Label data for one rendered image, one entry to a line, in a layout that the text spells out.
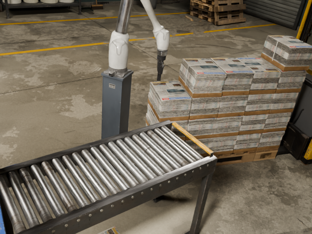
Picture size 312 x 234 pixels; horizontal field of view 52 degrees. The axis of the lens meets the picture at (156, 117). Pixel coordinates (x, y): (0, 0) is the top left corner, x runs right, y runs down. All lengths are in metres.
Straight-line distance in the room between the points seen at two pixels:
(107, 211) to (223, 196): 1.56
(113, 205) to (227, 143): 1.80
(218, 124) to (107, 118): 1.06
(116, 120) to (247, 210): 1.42
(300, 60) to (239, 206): 1.46
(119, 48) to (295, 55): 1.61
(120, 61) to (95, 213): 1.32
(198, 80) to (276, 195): 1.37
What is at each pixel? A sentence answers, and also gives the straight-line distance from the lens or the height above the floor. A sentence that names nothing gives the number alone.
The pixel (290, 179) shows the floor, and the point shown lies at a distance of 3.65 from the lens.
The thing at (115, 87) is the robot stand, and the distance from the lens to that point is 2.72.
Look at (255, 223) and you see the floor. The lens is 3.03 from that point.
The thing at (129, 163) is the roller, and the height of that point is 0.80.
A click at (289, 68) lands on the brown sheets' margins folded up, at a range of 3.26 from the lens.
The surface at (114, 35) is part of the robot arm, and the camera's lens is 2.81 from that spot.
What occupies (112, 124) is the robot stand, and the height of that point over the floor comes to 0.53.
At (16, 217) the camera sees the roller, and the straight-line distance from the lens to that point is 1.78.
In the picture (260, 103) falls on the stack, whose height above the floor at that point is 0.73.
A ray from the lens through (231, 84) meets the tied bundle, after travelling 2.98.
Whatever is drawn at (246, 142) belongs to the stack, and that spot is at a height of 0.28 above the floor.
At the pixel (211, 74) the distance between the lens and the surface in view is 2.81.
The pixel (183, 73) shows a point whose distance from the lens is 3.02.
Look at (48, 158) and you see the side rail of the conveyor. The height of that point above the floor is 0.80.
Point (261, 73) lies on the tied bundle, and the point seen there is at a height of 1.05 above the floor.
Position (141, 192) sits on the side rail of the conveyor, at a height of 0.78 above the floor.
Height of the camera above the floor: 2.10
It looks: 31 degrees down
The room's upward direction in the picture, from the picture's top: 7 degrees clockwise
